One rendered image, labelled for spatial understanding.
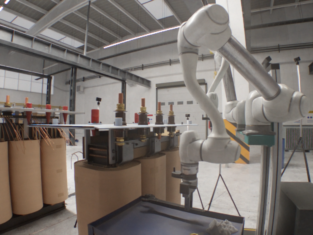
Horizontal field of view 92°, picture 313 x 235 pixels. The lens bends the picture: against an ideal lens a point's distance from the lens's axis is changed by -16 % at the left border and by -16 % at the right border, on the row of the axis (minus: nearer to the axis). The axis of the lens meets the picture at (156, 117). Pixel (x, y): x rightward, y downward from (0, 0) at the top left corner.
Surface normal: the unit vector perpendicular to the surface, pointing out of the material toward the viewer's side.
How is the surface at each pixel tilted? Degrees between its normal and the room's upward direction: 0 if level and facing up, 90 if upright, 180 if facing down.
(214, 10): 87
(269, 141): 90
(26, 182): 90
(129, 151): 90
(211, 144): 80
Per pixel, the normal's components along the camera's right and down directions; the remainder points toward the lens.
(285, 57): -0.47, -0.03
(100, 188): -0.25, -0.03
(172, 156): 0.51, -0.03
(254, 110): -0.94, -0.01
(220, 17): 0.20, -0.16
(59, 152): 0.89, -0.01
